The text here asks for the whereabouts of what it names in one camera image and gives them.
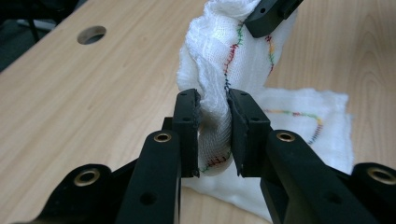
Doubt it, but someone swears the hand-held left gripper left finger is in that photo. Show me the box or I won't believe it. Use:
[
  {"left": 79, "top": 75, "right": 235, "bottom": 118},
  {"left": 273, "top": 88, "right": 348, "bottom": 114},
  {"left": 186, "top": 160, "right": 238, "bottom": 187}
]
[{"left": 115, "top": 88, "right": 201, "bottom": 224}]

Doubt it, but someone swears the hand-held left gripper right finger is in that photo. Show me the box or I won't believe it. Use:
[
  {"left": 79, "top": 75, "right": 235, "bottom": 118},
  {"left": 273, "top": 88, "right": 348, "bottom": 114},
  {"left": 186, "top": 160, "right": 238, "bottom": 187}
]
[{"left": 227, "top": 90, "right": 379, "bottom": 224}]

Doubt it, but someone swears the white cloth with coloured stitching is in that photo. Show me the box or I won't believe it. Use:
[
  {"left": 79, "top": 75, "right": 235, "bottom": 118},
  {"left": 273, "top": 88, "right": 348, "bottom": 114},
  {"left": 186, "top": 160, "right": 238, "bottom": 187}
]
[{"left": 176, "top": 0, "right": 355, "bottom": 223}]

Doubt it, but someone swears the black folding chair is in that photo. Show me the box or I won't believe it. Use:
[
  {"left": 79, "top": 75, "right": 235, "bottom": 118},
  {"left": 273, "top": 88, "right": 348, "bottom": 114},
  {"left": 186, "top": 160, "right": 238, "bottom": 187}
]
[{"left": 0, "top": 0, "right": 80, "bottom": 43}]

